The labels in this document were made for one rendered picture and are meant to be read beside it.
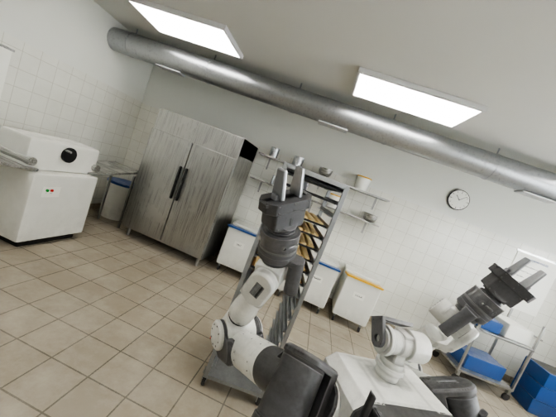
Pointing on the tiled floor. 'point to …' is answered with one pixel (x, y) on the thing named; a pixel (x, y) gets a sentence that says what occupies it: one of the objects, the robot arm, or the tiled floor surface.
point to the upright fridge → (189, 184)
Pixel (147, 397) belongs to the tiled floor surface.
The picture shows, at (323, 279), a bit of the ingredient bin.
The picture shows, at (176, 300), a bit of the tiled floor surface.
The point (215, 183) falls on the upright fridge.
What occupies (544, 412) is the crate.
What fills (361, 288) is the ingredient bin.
